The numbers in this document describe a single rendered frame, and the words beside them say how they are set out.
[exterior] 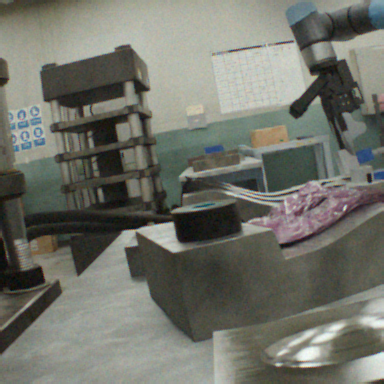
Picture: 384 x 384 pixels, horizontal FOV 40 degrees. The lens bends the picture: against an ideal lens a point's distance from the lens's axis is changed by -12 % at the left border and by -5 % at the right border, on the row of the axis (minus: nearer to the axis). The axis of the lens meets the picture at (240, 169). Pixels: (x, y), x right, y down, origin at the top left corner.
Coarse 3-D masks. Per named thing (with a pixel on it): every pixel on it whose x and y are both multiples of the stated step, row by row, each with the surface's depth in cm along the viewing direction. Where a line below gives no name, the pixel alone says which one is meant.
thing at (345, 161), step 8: (344, 152) 119; (360, 152) 120; (368, 152) 120; (376, 152) 121; (336, 160) 123; (344, 160) 119; (352, 160) 119; (360, 160) 119; (368, 160) 120; (344, 168) 119; (344, 176) 123
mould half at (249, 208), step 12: (324, 180) 127; (336, 180) 122; (348, 180) 117; (192, 192) 107; (204, 192) 102; (216, 192) 103; (228, 192) 105; (240, 192) 114; (252, 192) 126; (276, 192) 129; (192, 204) 102; (240, 204) 103; (252, 204) 103; (264, 204) 103; (276, 204) 105; (252, 216) 103; (132, 240) 109; (132, 252) 102; (132, 264) 102; (132, 276) 103
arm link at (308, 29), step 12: (288, 12) 123; (300, 12) 121; (312, 12) 121; (300, 24) 121; (312, 24) 120; (324, 24) 122; (300, 36) 122; (312, 36) 120; (324, 36) 121; (300, 48) 123
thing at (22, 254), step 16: (0, 96) 110; (0, 112) 110; (0, 128) 109; (0, 144) 109; (0, 160) 109; (0, 208) 109; (16, 208) 111; (0, 224) 110; (16, 224) 110; (16, 240) 110; (16, 256) 110; (16, 272) 109; (32, 272) 110; (16, 288) 109; (32, 288) 109
